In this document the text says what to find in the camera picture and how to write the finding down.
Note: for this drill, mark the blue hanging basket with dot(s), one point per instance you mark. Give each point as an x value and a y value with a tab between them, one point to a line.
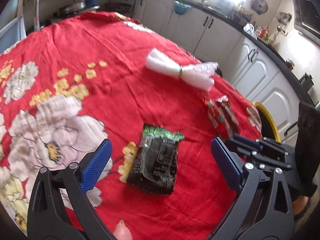
180	8

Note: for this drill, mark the yellow trash bin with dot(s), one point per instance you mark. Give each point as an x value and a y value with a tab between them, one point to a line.
268	126

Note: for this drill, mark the white plastic straw bundle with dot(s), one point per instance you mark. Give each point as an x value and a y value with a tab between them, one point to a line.
197	75

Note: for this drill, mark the grey metal kettle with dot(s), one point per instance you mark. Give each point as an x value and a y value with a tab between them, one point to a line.
306	82

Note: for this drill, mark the brown chocolate bar wrapper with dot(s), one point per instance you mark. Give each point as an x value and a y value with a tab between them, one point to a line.
227	115

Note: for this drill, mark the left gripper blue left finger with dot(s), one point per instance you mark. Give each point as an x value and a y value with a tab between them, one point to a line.
93	164

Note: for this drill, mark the grey plastic drawer unit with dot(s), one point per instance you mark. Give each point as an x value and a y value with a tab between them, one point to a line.
12	24

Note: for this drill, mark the silver wrapper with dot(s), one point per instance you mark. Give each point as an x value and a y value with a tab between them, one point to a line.
218	119

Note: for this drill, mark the black range hood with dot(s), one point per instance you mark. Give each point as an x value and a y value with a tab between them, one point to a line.
306	19

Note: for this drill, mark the steel cooking pot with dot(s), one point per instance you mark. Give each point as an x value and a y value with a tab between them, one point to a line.
82	6

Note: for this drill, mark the black green snack packet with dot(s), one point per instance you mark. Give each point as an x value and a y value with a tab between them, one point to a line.
155	165

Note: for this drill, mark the left hand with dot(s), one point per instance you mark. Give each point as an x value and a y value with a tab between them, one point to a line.
122	232

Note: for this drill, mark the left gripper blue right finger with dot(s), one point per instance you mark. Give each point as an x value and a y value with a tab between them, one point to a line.
229	164

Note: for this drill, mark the white black cabinet run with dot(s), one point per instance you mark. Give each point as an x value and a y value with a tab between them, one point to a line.
250	66

